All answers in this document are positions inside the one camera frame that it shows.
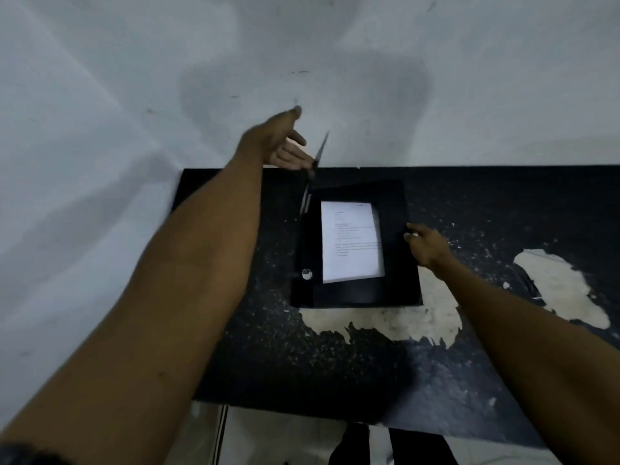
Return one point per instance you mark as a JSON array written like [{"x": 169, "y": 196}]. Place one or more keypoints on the black file folder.
[{"x": 399, "y": 280}]

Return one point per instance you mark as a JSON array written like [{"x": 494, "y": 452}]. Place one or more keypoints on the metal table leg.
[{"x": 220, "y": 433}]

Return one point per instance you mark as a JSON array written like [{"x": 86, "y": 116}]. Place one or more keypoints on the person's left thumb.
[{"x": 286, "y": 118}]

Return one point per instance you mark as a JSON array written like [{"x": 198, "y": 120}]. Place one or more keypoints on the person's right forearm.
[{"x": 533, "y": 353}]

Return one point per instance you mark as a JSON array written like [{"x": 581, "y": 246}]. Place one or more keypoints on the person's left hand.
[{"x": 269, "y": 140}]

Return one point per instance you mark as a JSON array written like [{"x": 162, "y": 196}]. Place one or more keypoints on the person's black trousers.
[{"x": 416, "y": 447}]

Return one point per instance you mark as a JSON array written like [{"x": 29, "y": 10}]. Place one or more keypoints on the person's left forearm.
[{"x": 160, "y": 305}]

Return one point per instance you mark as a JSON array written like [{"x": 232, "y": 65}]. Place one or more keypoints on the person's right fingers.
[{"x": 413, "y": 233}]

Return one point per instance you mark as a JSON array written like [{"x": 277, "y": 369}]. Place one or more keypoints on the person's dark sleeve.
[{"x": 29, "y": 456}]

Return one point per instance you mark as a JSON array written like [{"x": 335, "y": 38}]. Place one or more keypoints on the white printed paper sheet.
[{"x": 352, "y": 242}]

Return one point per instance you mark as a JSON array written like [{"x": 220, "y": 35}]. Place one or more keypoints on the person's right hand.
[{"x": 430, "y": 249}]

